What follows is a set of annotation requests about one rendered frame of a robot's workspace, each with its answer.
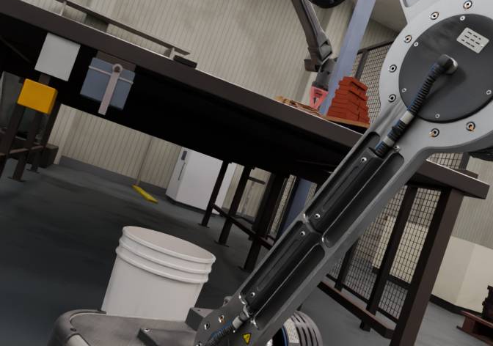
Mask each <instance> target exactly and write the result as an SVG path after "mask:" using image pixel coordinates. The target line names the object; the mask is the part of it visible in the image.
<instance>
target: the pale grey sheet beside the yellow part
mask: <svg viewBox="0 0 493 346"><path fill-rule="evenodd" d="M80 46H81V45H80V44H78V43H75V42H73V41H70V40H67V39H65V38H63V37H60V36H57V35H55V34H52V33H50V32H48V33H47V36H46V39H45V42H44V44H43V48H42V50H41V52H40V55H39V58H38V60H37V64H36V66H35V70H38V71H40V72H43V73H46V74H49V75H51V76H54V77H57V78H60V79H62V80H65V81H68V79H69V76H70V73H71V70H72V68H73V65H74V62H75V60H76V57H77V54H78V50H79V49H80Z"/></svg>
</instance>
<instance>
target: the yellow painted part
mask: <svg viewBox="0 0 493 346"><path fill-rule="evenodd" d="M51 79H52V76H51V75H49V74H46V73H43V72H42V73H41V74H40V78H39V81H38V82H35V81H32V80H29V79H26V80H25V82H24V84H23V88H22V90H21V93H20V96H19V98H18V102H17V103H18V104H19V105H22V106H25V107H27V108H31V109H34V110H36V111H39V112H42V113H44V114H50V113H51V110H52V108H53V105H54V102H55V100H56V96H57V94H58V91H57V90H56V89H54V88H52V87H50V86H49V84H50V82H51Z"/></svg>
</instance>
